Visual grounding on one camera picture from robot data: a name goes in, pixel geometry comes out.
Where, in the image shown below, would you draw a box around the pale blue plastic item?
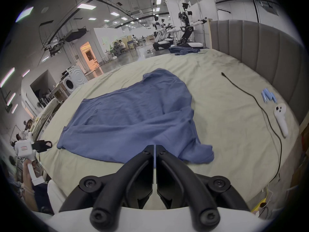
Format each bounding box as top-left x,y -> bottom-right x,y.
261,88 -> 278,103

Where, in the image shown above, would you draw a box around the bunched dark blue garment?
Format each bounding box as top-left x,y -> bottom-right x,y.
168,46 -> 201,56

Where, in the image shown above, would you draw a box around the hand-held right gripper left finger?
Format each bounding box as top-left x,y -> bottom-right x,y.
59,145 -> 155,226

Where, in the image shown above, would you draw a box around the person's legs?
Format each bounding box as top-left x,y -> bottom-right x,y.
34,180 -> 67,215

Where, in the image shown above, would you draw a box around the white hand controller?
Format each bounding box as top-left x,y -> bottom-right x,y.
273,104 -> 289,138

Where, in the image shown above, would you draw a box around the person's left forearm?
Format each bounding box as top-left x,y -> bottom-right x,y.
24,191 -> 40,213

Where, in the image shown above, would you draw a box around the person's left hand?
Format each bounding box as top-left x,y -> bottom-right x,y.
22,159 -> 37,195

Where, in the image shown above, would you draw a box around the tall black and white robot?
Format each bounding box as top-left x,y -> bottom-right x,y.
177,2 -> 208,46

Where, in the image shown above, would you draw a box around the bed with beige sheet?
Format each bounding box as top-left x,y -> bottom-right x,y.
36,48 -> 301,212

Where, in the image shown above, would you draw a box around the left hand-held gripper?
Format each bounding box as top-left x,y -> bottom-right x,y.
14,139 -> 53,186

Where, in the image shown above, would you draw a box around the blue shirt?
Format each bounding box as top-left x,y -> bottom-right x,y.
57,68 -> 215,164

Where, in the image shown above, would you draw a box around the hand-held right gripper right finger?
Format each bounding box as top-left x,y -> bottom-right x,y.
156,145 -> 250,227

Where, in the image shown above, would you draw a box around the grey padded headboard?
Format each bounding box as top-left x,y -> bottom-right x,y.
209,19 -> 306,125

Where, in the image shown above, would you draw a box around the black cable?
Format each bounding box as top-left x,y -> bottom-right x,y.
221,72 -> 283,190

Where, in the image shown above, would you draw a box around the group of people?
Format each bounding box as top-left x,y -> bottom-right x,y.
10,119 -> 33,149

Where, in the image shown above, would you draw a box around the white washing machine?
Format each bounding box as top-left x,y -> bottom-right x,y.
63,65 -> 88,97

